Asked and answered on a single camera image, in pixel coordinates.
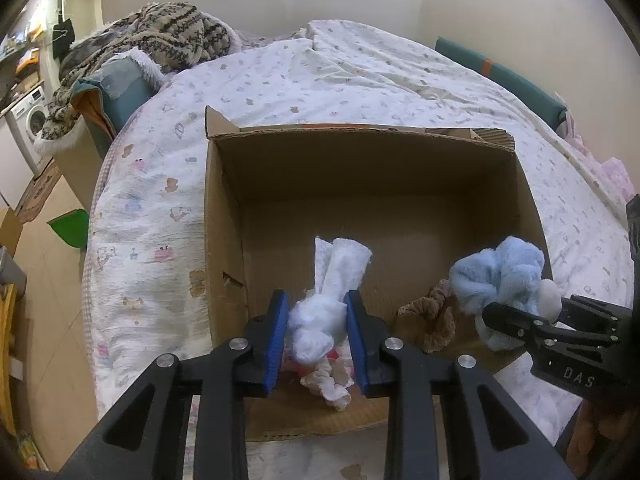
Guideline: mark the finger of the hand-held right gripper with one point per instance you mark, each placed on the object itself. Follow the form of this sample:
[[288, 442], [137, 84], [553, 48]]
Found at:
[[515, 325], [595, 310]]

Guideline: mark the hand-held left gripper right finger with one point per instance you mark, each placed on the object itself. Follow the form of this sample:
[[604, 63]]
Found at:
[[357, 345]]

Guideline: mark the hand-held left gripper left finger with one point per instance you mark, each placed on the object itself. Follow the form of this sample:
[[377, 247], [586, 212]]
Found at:
[[275, 345]]

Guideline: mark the bright pink small object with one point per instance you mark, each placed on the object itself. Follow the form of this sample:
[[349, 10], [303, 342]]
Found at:
[[341, 357]]

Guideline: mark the plain white sock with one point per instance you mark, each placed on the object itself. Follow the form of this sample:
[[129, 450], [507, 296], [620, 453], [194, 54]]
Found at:
[[312, 330]]

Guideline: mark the pink white floral scrunchie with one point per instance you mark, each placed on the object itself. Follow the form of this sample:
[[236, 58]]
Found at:
[[330, 387]]

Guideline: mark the light blue fluffy sock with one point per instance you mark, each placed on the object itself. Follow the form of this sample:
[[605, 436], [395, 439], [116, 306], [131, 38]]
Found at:
[[505, 270]]

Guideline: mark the mauve-brown scrunchie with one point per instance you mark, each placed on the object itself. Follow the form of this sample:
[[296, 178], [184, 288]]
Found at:
[[435, 325]]

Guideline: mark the person's right hand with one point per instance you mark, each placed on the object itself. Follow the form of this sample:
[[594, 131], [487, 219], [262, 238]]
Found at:
[[605, 435]]

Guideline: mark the pink cloth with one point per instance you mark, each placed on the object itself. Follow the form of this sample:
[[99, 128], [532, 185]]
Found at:
[[612, 175]]

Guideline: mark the green floor piece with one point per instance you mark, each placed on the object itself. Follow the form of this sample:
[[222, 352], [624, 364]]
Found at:
[[70, 227]]

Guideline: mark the teal headboard pad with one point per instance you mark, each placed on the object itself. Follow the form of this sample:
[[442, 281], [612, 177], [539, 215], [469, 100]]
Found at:
[[520, 85]]

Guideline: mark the brown bedside box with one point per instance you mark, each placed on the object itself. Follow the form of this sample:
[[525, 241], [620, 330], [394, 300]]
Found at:
[[80, 170]]

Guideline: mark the printed bed blanket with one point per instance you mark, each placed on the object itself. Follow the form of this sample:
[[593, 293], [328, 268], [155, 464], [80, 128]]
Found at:
[[350, 75]]

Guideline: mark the grey bin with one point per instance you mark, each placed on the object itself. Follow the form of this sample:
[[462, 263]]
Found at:
[[10, 267]]

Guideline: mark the patterned floor rug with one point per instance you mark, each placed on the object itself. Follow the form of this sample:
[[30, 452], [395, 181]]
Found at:
[[40, 192]]

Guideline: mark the small cardboard box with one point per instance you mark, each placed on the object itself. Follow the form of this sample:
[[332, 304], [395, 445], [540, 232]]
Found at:
[[10, 230]]

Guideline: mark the teal cushion with white fur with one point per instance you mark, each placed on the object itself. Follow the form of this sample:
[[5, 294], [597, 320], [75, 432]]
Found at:
[[120, 85]]

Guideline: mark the white kitchen cabinet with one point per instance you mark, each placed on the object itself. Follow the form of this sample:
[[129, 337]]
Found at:
[[10, 160]]

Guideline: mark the white washing machine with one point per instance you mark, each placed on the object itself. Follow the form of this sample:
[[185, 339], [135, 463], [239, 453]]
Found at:
[[32, 120]]

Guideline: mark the knit patterned blanket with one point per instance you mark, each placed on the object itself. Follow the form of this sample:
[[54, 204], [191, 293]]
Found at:
[[165, 30]]

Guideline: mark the black hanging bag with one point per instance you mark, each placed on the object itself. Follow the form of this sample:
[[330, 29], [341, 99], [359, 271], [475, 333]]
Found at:
[[62, 37]]

